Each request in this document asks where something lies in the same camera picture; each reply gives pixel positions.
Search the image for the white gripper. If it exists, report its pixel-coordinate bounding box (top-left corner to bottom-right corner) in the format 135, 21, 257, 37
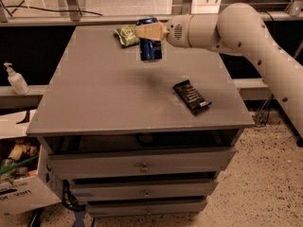
135, 14, 191, 48

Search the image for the blue pepsi can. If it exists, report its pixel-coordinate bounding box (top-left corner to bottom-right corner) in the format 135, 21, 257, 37
136, 17, 163, 62

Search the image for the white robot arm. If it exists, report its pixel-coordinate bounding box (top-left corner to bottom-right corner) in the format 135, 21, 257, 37
135, 3, 303, 137

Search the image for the green chip bag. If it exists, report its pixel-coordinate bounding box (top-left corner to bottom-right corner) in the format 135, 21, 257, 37
115, 25, 139, 47

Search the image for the black snack bar wrapper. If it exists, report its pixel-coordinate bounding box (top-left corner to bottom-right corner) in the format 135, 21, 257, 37
172, 79, 211, 115

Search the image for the grey drawer cabinet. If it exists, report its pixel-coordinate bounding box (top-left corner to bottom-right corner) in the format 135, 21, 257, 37
27, 26, 253, 208

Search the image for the top grey drawer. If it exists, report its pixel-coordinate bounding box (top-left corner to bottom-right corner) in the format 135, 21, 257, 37
46, 147, 236, 180

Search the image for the grey drawer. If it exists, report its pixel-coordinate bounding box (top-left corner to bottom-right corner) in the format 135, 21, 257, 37
71, 179, 218, 201
87, 199, 207, 218
46, 147, 236, 180

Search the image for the grey metal railing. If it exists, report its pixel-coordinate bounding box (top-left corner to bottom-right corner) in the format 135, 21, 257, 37
0, 11, 303, 26

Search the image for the white pump bottle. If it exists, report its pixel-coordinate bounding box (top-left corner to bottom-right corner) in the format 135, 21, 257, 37
4, 62, 29, 95

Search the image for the middle grey drawer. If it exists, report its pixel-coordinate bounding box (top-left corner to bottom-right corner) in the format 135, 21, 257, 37
71, 179, 218, 201

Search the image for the bottom grey drawer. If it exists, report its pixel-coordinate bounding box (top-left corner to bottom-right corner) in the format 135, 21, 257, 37
87, 199, 207, 218

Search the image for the white cardboard box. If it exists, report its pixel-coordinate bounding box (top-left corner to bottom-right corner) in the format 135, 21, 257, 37
0, 110, 62, 216

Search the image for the black cable on floor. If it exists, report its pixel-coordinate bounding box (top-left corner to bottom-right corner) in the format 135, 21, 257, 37
0, 0, 103, 17

